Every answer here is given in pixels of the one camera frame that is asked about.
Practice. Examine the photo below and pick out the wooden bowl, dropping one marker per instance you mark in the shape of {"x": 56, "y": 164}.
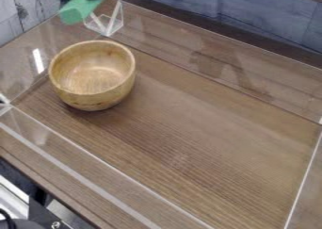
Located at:
{"x": 92, "y": 74}

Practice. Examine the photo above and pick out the green rectangular block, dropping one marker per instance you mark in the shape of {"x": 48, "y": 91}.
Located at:
{"x": 76, "y": 10}

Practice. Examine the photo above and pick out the clear acrylic tray wall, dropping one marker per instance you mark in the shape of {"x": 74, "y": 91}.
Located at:
{"x": 212, "y": 145}

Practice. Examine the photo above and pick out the black metal clamp bracket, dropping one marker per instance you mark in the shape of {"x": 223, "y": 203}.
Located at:
{"x": 40, "y": 215}

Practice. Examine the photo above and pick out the clear acrylic corner bracket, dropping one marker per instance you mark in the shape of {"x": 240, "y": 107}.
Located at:
{"x": 105, "y": 25}

